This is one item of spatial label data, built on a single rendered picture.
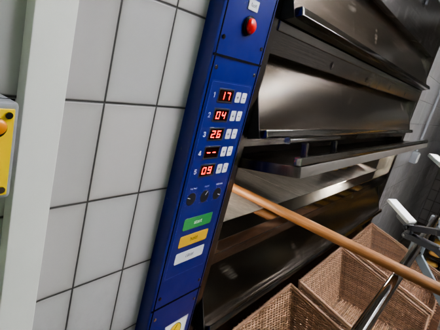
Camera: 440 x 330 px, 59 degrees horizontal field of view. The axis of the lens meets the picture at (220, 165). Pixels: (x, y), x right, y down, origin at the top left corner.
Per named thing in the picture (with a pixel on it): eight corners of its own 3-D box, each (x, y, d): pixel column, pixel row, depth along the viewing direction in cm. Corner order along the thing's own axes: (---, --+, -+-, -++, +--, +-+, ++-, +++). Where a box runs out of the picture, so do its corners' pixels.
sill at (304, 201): (196, 243, 98) (199, 229, 97) (376, 175, 244) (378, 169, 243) (213, 255, 95) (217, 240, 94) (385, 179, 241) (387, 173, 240)
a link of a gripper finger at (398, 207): (417, 221, 85) (414, 224, 85) (396, 198, 90) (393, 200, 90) (408, 222, 83) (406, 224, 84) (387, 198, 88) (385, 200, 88)
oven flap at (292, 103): (250, 139, 87) (246, 48, 86) (404, 133, 232) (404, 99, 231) (268, 138, 85) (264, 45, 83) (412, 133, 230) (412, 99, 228)
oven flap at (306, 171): (300, 179, 81) (222, 165, 92) (427, 146, 226) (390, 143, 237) (301, 167, 80) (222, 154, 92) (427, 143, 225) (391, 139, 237)
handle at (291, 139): (288, 164, 84) (281, 163, 85) (338, 156, 110) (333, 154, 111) (291, 137, 83) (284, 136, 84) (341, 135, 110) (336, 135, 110)
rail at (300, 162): (301, 167, 80) (292, 165, 81) (427, 143, 225) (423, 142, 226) (302, 158, 80) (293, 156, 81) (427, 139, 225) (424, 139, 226)
